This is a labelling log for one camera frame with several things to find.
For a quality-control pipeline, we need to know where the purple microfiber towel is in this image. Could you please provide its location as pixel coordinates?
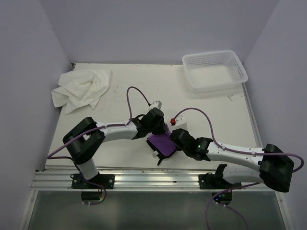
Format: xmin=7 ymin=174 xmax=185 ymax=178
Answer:
xmin=146 ymin=131 xmax=177 ymax=166

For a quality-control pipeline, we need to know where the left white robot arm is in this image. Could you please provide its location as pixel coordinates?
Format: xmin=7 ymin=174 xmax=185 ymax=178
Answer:
xmin=62 ymin=108 xmax=167 ymax=188

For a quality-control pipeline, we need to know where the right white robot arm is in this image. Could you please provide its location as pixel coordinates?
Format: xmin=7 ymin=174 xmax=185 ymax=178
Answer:
xmin=170 ymin=128 xmax=294 ymax=193

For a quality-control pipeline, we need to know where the white perforated plastic basket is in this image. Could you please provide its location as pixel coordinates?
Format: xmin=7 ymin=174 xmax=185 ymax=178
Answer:
xmin=182 ymin=50 xmax=248 ymax=93

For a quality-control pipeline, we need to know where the white crumpled towel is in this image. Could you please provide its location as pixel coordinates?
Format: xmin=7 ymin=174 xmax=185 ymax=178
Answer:
xmin=51 ymin=69 xmax=112 ymax=115

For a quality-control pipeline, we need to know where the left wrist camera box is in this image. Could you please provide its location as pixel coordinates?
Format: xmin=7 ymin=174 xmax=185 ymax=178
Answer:
xmin=148 ymin=101 xmax=162 ymax=110

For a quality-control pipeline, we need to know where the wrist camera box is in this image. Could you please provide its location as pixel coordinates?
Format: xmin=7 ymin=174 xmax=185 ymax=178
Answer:
xmin=169 ymin=115 xmax=188 ymax=132
xmin=148 ymin=101 xmax=162 ymax=110

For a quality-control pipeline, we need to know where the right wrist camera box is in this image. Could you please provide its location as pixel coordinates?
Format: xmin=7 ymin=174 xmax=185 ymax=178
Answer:
xmin=169 ymin=115 xmax=188 ymax=132

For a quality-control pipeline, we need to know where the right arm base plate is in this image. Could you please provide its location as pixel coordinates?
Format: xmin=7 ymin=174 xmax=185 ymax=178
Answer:
xmin=198 ymin=172 xmax=242 ymax=190

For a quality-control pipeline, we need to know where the aluminium mounting rail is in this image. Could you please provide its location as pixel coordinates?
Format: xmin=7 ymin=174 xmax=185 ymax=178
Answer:
xmin=31 ymin=167 xmax=283 ymax=192

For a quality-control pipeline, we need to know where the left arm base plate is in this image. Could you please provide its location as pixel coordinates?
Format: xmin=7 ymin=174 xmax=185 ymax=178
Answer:
xmin=70 ymin=173 xmax=115 ymax=189

